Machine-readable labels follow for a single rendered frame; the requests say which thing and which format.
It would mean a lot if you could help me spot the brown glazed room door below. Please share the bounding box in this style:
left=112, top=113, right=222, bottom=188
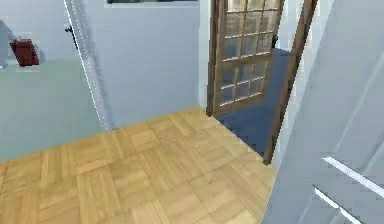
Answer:
left=212, top=0, right=286, bottom=114

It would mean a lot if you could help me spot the pale grey panelled door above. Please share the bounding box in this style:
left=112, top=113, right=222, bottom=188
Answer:
left=261, top=0, right=384, bottom=224

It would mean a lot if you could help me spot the pale grey room door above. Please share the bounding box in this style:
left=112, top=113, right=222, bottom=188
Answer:
left=0, top=0, right=112, bottom=163

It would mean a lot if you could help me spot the dark red box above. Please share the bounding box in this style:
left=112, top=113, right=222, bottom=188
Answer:
left=9, top=38, right=40, bottom=67

